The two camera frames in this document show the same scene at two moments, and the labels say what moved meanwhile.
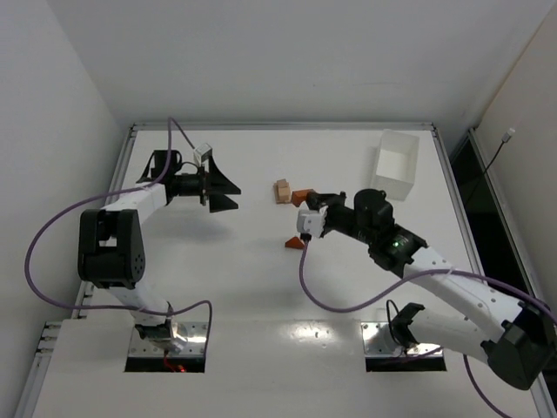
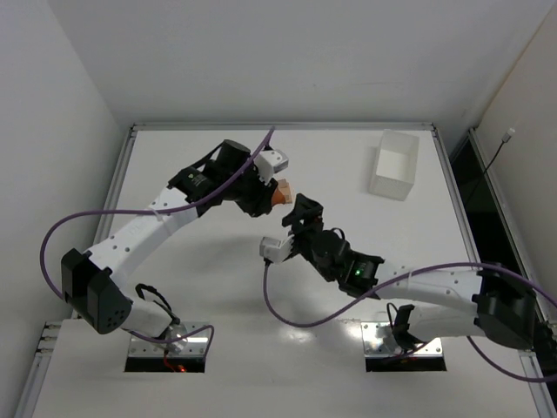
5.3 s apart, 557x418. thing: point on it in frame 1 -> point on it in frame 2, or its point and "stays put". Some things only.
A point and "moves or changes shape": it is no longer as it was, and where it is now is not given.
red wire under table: [177, 368] stays put
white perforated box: [396, 164] stays put
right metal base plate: [379, 342] stays put
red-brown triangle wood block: [295, 242] moves or changes shape
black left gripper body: [204, 186] -> [259, 198]
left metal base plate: [196, 334] stays put
